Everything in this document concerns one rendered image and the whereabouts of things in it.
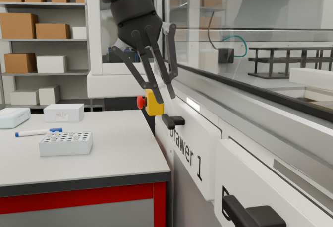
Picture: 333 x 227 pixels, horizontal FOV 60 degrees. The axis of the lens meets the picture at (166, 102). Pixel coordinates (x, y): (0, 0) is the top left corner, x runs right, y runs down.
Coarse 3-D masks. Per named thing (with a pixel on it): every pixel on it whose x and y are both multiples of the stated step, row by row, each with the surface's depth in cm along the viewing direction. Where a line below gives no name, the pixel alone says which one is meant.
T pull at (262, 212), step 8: (224, 200) 26; (232, 200) 26; (224, 208) 26; (232, 208) 25; (240, 208) 25; (248, 208) 25; (256, 208) 25; (264, 208) 25; (272, 208) 25; (232, 216) 25; (240, 216) 23; (248, 216) 23; (256, 216) 24; (264, 216) 24; (272, 216) 24; (240, 224) 23; (248, 224) 22; (256, 224) 22; (264, 224) 23; (272, 224) 23; (280, 224) 23
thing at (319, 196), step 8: (280, 168) 27; (288, 176) 25; (296, 176) 24; (296, 184) 24; (304, 184) 23; (312, 192) 22; (320, 192) 22; (320, 200) 22; (328, 200) 21; (328, 208) 21
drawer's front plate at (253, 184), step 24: (216, 168) 38; (240, 168) 31; (264, 168) 29; (216, 192) 39; (240, 192) 31; (264, 192) 26; (288, 192) 24; (216, 216) 39; (288, 216) 23; (312, 216) 21
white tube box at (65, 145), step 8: (64, 136) 80; (80, 136) 79; (88, 136) 79; (40, 144) 74; (48, 144) 74; (56, 144) 75; (64, 144) 75; (72, 144) 75; (80, 144) 75; (88, 144) 76; (40, 152) 74; (48, 152) 75; (56, 152) 75; (64, 152) 75; (72, 152) 76; (80, 152) 76; (88, 152) 76
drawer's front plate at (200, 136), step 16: (176, 96) 66; (176, 112) 60; (192, 112) 51; (176, 128) 60; (192, 128) 49; (208, 128) 42; (192, 144) 49; (208, 144) 41; (192, 160) 49; (208, 160) 41; (192, 176) 50; (208, 176) 42; (208, 192) 42
